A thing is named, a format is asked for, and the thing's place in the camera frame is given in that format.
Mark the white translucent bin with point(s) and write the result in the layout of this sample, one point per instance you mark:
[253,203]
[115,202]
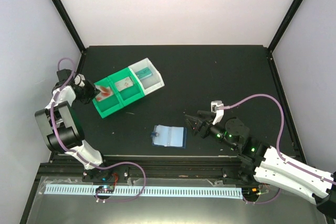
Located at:
[151,84]

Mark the black corner post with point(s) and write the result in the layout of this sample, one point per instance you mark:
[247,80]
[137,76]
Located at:
[69,24]
[293,8]

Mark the right controller circuit board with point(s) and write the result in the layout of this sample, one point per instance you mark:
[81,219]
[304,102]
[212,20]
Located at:
[252,191]

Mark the left controller circuit board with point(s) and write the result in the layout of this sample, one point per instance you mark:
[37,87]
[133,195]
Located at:
[105,189]

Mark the light blue slotted cable duct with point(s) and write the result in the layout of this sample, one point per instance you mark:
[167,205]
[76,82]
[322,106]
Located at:
[148,191]

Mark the black left corner post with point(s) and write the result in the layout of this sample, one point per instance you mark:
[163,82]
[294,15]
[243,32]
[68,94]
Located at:
[69,24]

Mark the teal card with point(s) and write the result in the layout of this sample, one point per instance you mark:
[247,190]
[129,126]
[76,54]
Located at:
[144,73]

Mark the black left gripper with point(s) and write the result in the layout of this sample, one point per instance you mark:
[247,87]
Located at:
[94,91]

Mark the black aluminium frame rail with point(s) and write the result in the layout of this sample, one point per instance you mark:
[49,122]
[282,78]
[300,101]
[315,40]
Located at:
[154,166]

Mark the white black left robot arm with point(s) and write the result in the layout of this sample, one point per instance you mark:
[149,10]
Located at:
[58,124]

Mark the controller circuit board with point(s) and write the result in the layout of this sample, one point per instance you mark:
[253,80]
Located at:
[252,191]
[105,189]

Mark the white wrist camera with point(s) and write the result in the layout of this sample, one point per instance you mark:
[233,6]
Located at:
[217,108]
[79,80]

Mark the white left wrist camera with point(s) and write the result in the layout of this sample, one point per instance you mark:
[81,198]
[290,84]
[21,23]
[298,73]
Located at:
[79,80]

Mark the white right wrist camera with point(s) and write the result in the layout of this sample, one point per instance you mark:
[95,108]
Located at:
[217,108]

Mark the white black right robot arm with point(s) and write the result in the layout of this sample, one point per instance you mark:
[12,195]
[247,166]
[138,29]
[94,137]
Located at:
[262,162]

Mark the white card red pattern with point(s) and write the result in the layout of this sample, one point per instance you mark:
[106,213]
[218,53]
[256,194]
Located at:
[124,84]

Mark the green bin left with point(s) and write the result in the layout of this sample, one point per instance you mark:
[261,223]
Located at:
[111,104]

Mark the green bin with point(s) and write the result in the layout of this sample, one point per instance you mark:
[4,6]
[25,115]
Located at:
[111,104]
[131,94]

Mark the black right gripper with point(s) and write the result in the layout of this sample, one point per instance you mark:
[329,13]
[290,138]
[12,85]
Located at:
[198,124]

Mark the blue leather card holder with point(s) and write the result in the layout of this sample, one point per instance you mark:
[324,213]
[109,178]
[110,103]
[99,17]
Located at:
[169,136]

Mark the green bin middle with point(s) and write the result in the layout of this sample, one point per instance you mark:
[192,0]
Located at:
[131,94]

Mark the black right corner post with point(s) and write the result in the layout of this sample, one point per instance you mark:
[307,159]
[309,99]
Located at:
[293,8]

